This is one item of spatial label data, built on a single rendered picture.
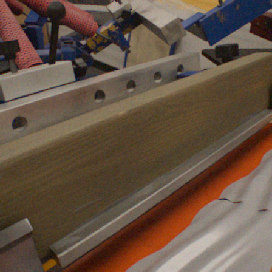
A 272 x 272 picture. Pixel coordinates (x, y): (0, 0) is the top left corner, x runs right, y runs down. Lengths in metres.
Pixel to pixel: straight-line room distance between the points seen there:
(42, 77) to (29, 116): 0.09
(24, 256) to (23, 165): 0.05
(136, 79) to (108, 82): 0.06
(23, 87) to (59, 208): 0.31
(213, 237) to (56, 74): 0.36
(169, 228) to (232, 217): 0.05
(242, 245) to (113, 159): 0.11
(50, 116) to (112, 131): 0.24
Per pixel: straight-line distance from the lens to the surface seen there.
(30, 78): 0.48
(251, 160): 0.35
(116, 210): 0.21
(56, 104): 0.44
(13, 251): 0.18
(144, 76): 0.54
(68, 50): 0.89
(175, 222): 0.26
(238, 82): 0.32
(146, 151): 0.22
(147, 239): 0.24
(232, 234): 0.24
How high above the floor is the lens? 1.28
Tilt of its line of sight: 32 degrees down
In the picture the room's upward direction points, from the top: 2 degrees clockwise
